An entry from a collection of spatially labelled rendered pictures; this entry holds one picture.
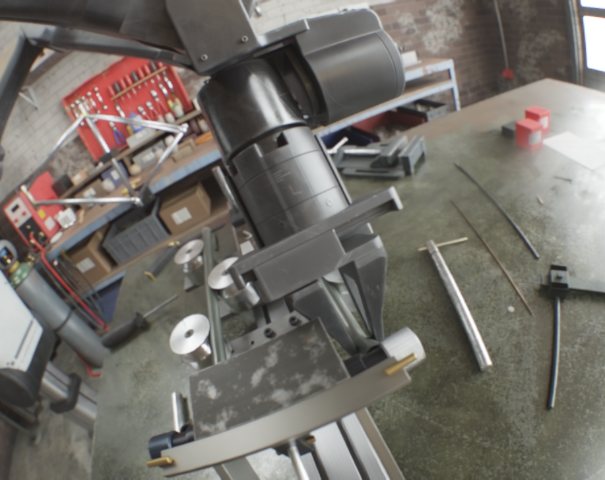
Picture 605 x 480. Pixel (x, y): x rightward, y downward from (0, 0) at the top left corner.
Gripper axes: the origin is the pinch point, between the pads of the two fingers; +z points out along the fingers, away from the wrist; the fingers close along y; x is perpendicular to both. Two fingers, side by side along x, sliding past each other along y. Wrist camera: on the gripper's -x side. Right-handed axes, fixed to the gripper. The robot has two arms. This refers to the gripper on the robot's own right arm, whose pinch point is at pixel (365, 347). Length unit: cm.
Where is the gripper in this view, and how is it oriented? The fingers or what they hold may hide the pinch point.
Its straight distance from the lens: 21.4
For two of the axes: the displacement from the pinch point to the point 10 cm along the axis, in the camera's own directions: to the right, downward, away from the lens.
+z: 4.4, 8.9, 0.8
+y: -8.9, 4.5, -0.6
